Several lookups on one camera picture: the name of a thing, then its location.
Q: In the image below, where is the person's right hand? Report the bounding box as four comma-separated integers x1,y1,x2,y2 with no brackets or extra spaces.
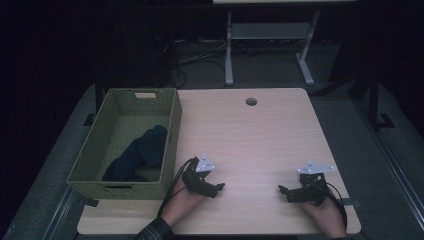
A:
301,196,348,240

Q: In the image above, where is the person's left hand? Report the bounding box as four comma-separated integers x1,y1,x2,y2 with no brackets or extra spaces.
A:
160,177,208,229

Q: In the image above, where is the bundle of floor cables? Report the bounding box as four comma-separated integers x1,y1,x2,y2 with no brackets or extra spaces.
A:
154,36,228,89

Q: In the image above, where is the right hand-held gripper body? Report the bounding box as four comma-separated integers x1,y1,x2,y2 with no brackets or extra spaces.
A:
297,160,336,207

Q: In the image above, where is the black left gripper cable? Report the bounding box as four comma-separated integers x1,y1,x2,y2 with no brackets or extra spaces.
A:
156,157,200,218

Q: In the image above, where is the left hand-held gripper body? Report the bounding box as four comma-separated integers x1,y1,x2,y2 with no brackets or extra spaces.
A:
181,153,216,195

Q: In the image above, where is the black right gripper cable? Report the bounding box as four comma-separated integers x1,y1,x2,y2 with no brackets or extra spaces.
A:
324,181,350,232

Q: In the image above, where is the black tape strip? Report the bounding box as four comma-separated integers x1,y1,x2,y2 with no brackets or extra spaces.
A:
79,196,100,208
337,197,362,208

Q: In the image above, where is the green woven basket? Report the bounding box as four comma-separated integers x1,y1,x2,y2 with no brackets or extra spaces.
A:
65,87,183,201

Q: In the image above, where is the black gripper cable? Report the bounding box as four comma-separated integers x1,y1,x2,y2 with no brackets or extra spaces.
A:
156,157,200,218
324,181,350,232

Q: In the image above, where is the white metal stand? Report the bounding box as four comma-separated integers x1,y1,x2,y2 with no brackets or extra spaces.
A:
224,10,320,87

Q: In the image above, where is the dark navy printed garment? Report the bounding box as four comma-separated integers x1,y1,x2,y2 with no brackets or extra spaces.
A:
101,124,169,183

